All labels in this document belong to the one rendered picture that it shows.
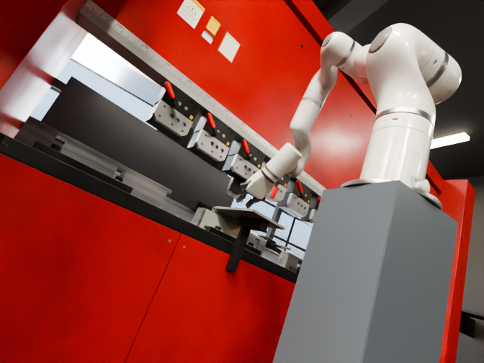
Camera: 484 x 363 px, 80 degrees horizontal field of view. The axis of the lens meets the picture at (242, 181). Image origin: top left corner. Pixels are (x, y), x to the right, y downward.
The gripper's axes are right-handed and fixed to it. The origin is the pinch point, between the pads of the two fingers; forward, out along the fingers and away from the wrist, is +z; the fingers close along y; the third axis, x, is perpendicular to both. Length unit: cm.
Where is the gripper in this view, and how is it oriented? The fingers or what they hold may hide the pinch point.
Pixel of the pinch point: (244, 201)
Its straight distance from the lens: 125.3
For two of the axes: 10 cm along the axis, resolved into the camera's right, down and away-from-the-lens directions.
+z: -6.6, 7.0, 2.8
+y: -7.1, -4.6, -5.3
